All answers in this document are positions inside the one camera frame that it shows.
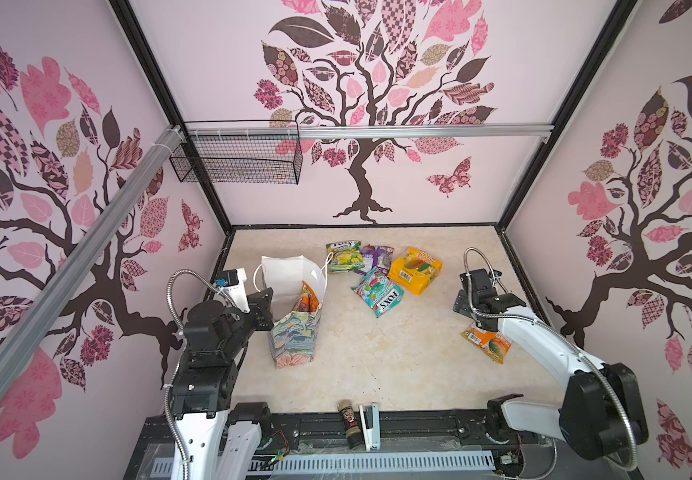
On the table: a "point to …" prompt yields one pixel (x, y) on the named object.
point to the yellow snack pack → (415, 270)
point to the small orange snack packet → (492, 343)
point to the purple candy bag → (376, 256)
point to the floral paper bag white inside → (298, 289)
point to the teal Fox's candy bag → (378, 290)
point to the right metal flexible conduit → (564, 336)
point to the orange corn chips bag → (312, 299)
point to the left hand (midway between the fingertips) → (273, 296)
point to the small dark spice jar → (352, 428)
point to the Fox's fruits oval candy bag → (303, 305)
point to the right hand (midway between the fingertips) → (478, 304)
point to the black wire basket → (239, 152)
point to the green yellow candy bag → (344, 256)
